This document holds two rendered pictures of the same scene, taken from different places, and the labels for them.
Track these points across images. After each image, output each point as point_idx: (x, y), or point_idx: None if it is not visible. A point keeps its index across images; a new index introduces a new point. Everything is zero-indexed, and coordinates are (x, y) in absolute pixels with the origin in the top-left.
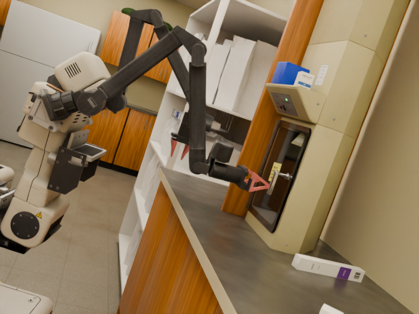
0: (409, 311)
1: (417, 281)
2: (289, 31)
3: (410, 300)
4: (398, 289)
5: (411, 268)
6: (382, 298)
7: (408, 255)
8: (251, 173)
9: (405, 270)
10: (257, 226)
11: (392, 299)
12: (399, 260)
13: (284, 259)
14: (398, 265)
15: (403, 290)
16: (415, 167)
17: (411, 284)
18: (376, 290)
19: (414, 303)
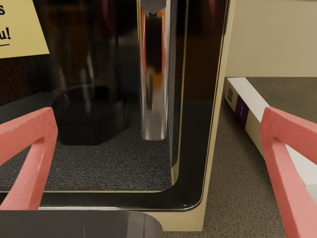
0: (305, 78)
1: (281, 36)
2: None
3: (276, 64)
4: (246, 62)
5: (262, 24)
6: (287, 91)
7: (250, 6)
8: (5, 152)
9: (251, 30)
10: None
11: (277, 81)
12: (233, 22)
13: (269, 216)
14: (232, 30)
15: (258, 58)
16: None
17: (270, 44)
18: (253, 87)
19: (285, 63)
